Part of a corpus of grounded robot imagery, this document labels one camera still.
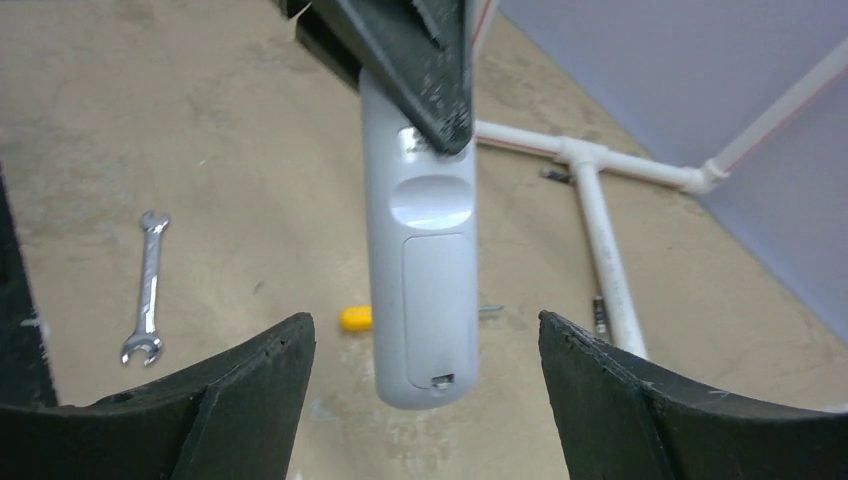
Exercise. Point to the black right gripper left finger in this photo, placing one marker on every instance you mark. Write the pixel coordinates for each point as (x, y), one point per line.
(232, 416)

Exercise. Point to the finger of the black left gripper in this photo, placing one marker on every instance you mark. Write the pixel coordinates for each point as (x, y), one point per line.
(420, 53)

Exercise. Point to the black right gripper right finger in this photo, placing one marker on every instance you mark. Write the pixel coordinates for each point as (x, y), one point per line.
(623, 417)

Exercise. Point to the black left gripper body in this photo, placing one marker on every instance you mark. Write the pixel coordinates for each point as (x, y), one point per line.
(314, 34)

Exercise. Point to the white remote control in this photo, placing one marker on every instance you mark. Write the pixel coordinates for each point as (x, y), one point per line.
(422, 232)

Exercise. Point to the black aa battery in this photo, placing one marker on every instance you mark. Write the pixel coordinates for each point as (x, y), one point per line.
(555, 175)
(600, 318)

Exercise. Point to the silver open-end wrench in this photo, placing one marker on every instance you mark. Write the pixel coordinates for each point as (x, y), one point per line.
(145, 337)

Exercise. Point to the black AA battery far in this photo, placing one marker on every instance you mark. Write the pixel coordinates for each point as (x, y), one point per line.
(555, 175)

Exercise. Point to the yellow handled screwdriver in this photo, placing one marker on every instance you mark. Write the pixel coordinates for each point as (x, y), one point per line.
(360, 318)

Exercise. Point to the white PVC pipe frame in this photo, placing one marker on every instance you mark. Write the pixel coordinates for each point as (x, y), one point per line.
(741, 102)

